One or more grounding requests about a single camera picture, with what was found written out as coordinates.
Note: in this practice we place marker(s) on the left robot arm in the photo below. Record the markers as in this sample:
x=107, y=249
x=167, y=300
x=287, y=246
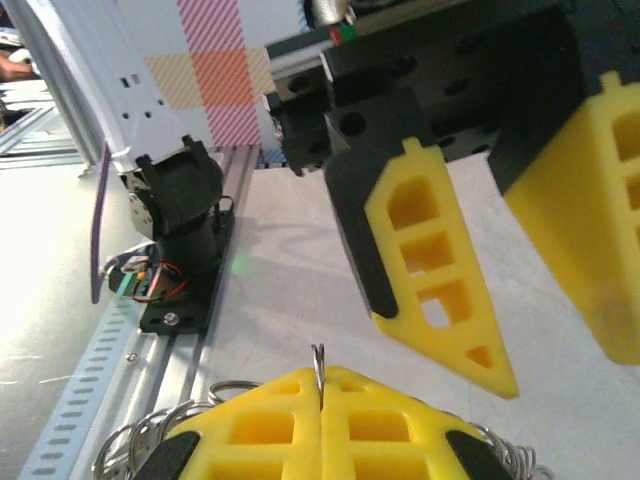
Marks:
x=180, y=200

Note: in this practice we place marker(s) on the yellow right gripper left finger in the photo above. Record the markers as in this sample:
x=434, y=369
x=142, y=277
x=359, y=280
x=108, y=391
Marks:
x=225, y=412

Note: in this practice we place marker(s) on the aluminium upright frame post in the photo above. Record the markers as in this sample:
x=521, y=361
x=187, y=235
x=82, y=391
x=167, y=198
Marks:
x=55, y=75

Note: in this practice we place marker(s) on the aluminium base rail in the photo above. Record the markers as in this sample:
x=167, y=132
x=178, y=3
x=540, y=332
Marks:
x=175, y=380

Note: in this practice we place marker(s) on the aluminium extrusion frame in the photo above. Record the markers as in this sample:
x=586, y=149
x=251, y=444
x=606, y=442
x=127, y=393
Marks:
x=30, y=135

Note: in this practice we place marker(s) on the person's hand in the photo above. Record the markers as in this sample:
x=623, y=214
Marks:
x=15, y=67

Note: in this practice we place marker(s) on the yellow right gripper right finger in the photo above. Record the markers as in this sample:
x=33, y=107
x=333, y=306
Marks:
x=425, y=420

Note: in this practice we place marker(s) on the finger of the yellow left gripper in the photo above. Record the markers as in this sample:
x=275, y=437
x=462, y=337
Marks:
x=435, y=272
x=575, y=225

